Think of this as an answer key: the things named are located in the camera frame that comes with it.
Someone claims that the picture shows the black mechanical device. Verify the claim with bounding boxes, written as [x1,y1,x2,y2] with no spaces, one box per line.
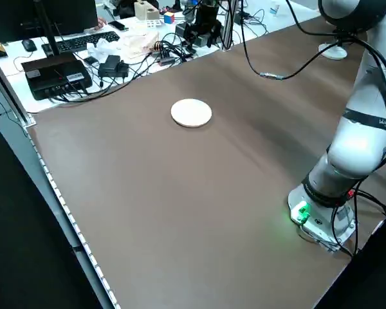
[175,0,223,50]

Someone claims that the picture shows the black power adapter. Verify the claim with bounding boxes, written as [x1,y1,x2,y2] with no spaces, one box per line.
[98,54,129,78]

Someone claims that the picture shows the matte white round dish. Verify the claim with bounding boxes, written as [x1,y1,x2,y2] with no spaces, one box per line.
[170,98,213,129]

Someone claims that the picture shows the black computer monitor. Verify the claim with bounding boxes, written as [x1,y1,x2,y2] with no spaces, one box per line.
[0,0,99,44]

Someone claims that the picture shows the usb hub with plugs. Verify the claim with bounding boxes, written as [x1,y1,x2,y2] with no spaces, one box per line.
[151,41,183,67]

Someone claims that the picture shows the black base cables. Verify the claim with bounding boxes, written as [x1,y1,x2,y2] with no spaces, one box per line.
[329,188,386,258]

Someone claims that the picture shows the glossy white round dish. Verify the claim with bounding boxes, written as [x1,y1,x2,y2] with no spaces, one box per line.
[318,41,348,61]

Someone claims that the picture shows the black box device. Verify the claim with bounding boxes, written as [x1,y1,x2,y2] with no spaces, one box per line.
[21,53,93,101]

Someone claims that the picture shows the black keyboard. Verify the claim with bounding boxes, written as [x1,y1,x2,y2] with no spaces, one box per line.
[41,31,120,54]

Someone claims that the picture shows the white crumpled paper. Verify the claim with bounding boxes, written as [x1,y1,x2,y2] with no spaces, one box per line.
[86,37,117,61]

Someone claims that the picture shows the black cable loop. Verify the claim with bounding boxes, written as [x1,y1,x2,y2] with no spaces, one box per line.
[50,73,149,104]

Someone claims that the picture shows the pale wooden block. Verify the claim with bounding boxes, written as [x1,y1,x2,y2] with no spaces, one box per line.
[134,0,160,21]

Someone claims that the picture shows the aluminium camera pole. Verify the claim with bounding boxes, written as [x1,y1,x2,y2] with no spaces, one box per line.
[220,0,237,52]

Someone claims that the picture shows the arm cable with connector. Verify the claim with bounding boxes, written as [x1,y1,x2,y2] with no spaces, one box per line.
[239,0,386,81]

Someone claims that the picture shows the black smartphone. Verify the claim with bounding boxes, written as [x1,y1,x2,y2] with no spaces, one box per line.
[107,21,129,32]

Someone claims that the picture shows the aluminium table frame rail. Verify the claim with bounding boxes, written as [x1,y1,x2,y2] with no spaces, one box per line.
[0,48,122,309]

